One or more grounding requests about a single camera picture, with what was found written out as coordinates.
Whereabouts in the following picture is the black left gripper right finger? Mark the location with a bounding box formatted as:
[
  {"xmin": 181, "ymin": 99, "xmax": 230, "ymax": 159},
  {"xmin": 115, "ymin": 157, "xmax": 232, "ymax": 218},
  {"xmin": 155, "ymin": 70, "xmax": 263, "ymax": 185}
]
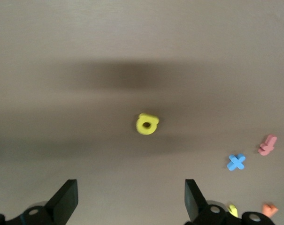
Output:
[{"xmin": 184, "ymin": 179, "xmax": 276, "ymax": 225}]

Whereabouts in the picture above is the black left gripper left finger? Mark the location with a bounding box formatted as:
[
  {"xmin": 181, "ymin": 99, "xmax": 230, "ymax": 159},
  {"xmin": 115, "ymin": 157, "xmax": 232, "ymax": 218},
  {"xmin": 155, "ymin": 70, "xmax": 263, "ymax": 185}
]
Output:
[{"xmin": 0, "ymin": 179, "xmax": 78, "ymax": 225}]

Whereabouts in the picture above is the yellow foam letter a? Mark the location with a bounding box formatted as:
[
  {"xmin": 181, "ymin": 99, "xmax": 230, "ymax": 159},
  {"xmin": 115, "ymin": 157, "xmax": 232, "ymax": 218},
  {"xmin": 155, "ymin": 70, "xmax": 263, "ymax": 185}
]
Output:
[{"xmin": 135, "ymin": 113, "xmax": 160, "ymax": 136}]

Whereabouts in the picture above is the yellow foam letter k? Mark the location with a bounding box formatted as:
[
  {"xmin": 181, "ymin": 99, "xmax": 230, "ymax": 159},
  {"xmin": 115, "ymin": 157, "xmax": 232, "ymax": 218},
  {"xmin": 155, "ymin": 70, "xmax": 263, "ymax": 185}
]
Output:
[{"xmin": 227, "ymin": 203, "xmax": 238, "ymax": 218}]

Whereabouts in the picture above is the blue foam letter x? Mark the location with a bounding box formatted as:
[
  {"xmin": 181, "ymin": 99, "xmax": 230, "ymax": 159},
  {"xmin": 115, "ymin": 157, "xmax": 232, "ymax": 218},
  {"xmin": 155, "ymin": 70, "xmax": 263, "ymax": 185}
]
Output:
[{"xmin": 226, "ymin": 153, "xmax": 246, "ymax": 171}]

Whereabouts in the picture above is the orange foam letter v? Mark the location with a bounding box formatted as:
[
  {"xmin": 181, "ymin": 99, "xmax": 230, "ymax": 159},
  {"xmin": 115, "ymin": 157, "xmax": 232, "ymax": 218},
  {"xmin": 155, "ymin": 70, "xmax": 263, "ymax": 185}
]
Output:
[{"xmin": 261, "ymin": 203, "xmax": 279, "ymax": 220}]

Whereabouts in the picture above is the pink foam letter f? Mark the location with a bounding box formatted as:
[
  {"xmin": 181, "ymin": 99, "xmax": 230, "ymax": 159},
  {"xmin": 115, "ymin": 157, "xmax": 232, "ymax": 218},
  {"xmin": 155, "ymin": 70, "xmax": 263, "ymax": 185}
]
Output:
[{"xmin": 257, "ymin": 134, "xmax": 278, "ymax": 157}]

